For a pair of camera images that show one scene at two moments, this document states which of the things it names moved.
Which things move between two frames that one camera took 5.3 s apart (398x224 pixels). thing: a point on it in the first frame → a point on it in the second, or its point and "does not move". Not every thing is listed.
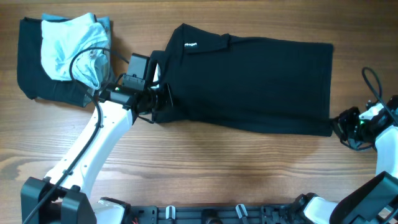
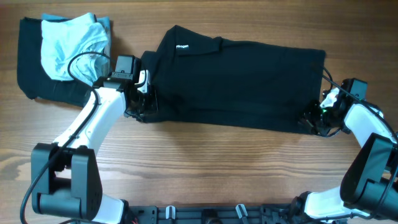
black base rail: (278, 214) does not move
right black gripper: (339, 125) → (306, 119)
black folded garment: (32, 78) does not move
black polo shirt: (247, 83) does not move
